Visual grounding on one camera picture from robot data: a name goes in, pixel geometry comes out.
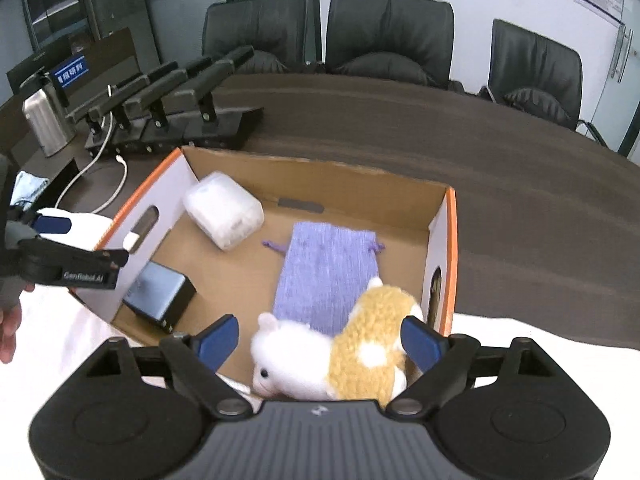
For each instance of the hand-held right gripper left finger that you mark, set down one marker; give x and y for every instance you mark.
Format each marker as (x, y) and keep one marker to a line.
(220, 336)

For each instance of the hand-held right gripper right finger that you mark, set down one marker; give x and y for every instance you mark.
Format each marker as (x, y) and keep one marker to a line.
(419, 339)

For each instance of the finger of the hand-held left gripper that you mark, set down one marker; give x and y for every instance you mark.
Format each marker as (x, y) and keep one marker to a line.
(100, 259)
(52, 224)

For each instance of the orange cardboard box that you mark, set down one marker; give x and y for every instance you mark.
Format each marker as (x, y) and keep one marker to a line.
(240, 280)

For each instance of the white and tan plush hamster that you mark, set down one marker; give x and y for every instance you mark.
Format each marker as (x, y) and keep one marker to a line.
(350, 350)

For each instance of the dark wooden desktop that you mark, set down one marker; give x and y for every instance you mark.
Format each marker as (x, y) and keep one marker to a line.
(400, 135)

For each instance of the person's left hand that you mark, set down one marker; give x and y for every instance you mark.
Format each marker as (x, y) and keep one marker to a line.
(7, 335)

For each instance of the light blue cloth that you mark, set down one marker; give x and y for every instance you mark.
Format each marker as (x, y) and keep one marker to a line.
(30, 187)

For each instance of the black power bank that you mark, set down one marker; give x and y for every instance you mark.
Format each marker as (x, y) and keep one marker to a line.
(160, 292)

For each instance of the silver thermos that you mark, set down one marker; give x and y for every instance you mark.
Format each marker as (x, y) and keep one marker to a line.
(45, 120)

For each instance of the black conference microphone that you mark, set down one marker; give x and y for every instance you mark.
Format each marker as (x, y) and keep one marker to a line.
(206, 109)
(121, 119)
(95, 127)
(160, 117)

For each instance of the white tissue packet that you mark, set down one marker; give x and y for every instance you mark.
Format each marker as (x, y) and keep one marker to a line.
(225, 210)

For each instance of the blue desk nameplate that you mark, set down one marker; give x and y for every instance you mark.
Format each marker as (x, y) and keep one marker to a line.
(71, 72)

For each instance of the white towel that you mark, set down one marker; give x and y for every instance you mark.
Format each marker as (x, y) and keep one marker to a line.
(575, 355)

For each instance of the black office chair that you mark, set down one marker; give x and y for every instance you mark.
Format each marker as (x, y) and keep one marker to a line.
(535, 65)
(260, 25)
(390, 30)

